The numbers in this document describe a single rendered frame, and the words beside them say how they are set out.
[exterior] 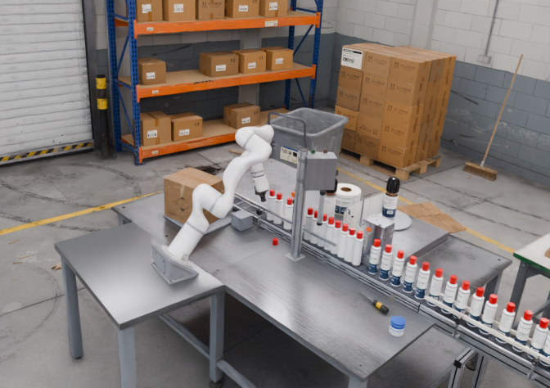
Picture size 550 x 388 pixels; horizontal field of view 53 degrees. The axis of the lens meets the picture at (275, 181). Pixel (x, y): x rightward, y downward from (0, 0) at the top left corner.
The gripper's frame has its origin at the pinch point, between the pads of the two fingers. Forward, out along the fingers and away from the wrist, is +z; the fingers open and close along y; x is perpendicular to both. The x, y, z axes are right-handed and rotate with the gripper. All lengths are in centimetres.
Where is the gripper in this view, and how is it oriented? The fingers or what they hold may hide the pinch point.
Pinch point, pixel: (263, 198)
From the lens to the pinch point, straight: 358.0
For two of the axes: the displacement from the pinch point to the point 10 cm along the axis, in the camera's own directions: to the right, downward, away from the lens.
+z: 1.9, 9.7, 1.6
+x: -6.8, 0.1, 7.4
